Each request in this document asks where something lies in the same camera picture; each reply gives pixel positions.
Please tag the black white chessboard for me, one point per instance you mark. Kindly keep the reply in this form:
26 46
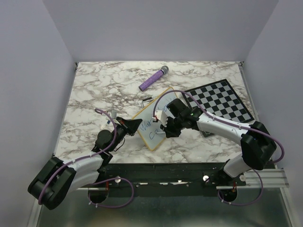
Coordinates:
220 99

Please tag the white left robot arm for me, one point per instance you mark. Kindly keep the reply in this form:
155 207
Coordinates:
59 177

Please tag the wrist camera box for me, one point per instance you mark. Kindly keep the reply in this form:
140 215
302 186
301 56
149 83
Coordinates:
112 114
160 117

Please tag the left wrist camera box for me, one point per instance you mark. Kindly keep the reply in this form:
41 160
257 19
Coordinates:
112 114

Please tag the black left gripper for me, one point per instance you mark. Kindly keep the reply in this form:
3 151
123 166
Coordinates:
129 126

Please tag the wire whiteboard stand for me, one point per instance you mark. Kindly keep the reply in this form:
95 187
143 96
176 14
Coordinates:
144 102

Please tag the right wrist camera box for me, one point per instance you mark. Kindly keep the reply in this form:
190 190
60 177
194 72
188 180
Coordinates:
160 117

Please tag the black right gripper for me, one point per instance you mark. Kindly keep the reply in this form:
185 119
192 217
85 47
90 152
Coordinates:
168 132

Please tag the yellow framed whiteboard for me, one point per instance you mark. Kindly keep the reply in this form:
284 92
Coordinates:
147 128

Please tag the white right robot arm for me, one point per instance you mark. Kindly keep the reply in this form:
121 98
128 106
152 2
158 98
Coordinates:
257 146

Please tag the purple glitter microphone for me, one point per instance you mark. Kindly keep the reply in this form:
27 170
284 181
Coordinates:
157 75

